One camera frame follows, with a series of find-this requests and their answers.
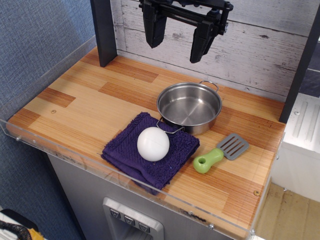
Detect clear acrylic table guard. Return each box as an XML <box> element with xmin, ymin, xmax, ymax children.
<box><xmin>6</xmin><ymin>30</ymin><xmax>289</xmax><ymax>240</ymax></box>

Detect dark right shelf post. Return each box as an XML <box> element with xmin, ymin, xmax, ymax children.
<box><xmin>278</xmin><ymin>7</ymin><xmax>320</xmax><ymax>124</ymax></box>

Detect black yellow object bottom left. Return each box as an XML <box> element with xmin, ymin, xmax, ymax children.
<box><xmin>0</xmin><ymin>209</ymin><xmax>46</xmax><ymax>240</ymax></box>

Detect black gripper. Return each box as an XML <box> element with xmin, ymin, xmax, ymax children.
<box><xmin>139</xmin><ymin>0</ymin><xmax>234</xmax><ymax>64</ymax></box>

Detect grey dispenser button panel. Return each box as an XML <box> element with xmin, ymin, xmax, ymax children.
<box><xmin>102</xmin><ymin>197</ymin><xmax>165</xmax><ymax>240</ymax></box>

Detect dark shelf post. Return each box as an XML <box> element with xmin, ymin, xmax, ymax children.
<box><xmin>90</xmin><ymin>0</ymin><xmax>118</xmax><ymax>67</ymax></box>
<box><xmin>278</xmin><ymin>7</ymin><xmax>320</xmax><ymax>124</ymax></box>

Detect white ribbed side counter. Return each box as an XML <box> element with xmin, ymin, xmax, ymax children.
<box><xmin>283</xmin><ymin>93</ymin><xmax>320</xmax><ymax>153</ymax></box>

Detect stainless steel pot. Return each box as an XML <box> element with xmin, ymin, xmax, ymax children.
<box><xmin>156</xmin><ymin>80</ymin><xmax>222</xmax><ymax>135</ymax></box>

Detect dark left shelf post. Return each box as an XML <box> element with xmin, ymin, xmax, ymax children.
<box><xmin>90</xmin><ymin>0</ymin><xmax>118</xmax><ymax>67</ymax></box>

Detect green handled grey spatula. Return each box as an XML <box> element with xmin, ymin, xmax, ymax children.
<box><xmin>193</xmin><ymin>133</ymin><xmax>250</xmax><ymax>174</ymax></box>

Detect white ball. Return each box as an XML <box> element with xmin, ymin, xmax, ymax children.
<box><xmin>137</xmin><ymin>127</ymin><xmax>170</xmax><ymax>162</ymax></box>

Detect purple folded towel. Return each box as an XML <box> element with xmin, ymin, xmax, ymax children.
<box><xmin>101</xmin><ymin>112</ymin><xmax>200</xmax><ymax>195</ymax></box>

